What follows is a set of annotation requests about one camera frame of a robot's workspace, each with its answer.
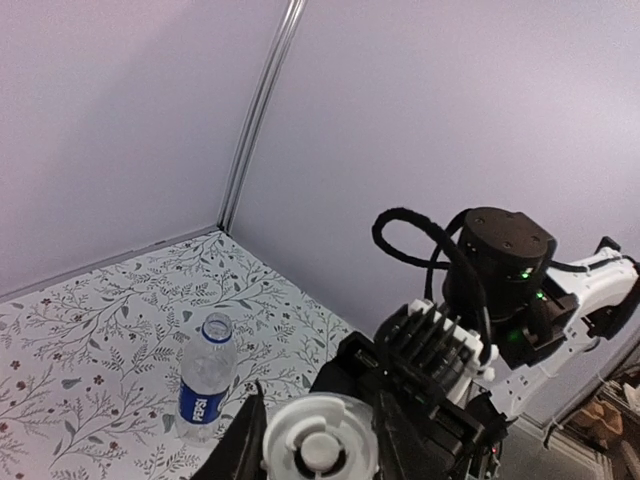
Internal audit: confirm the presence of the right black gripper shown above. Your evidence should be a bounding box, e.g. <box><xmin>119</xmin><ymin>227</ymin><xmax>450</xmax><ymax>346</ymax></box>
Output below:
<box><xmin>310</xmin><ymin>333</ymin><xmax>508</xmax><ymax>479</ymax></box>

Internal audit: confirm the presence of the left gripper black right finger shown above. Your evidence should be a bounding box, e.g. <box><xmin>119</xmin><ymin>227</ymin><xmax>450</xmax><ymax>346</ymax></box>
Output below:
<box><xmin>372</xmin><ymin>389</ymin><xmax>465</xmax><ymax>479</ymax></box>

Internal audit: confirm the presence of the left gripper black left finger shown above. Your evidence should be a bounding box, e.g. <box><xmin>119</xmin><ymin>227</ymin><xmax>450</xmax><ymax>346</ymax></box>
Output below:
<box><xmin>192</xmin><ymin>381</ymin><xmax>267</xmax><ymax>480</ymax></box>

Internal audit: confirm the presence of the white sports bottle cap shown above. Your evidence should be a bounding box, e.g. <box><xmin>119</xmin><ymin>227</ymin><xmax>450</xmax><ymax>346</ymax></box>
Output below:
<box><xmin>261</xmin><ymin>393</ymin><xmax>379</xmax><ymax>480</ymax></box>

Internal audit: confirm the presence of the clear plastic Pepsi bottle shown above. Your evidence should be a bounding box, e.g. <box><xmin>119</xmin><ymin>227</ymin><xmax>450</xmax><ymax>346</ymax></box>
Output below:
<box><xmin>174</xmin><ymin>313</ymin><xmax>238</xmax><ymax>448</ymax></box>

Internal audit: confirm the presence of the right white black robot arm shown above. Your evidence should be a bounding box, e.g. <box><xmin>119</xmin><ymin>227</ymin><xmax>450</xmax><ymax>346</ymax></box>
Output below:
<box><xmin>311</xmin><ymin>207</ymin><xmax>639</xmax><ymax>479</ymax></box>

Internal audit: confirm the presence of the floral patterned table mat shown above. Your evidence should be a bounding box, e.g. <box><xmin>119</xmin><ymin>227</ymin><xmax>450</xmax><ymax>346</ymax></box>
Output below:
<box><xmin>1</xmin><ymin>232</ymin><xmax>350</xmax><ymax>479</ymax></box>

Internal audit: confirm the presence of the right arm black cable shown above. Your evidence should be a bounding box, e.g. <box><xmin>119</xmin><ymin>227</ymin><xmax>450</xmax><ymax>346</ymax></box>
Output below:
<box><xmin>372</xmin><ymin>207</ymin><xmax>494</xmax><ymax>346</ymax></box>

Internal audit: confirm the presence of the left aluminium frame post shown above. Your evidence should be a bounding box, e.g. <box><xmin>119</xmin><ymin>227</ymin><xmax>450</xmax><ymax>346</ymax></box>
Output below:
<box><xmin>216</xmin><ymin>0</ymin><xmax>307</xmax><ymax>234</ymax></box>

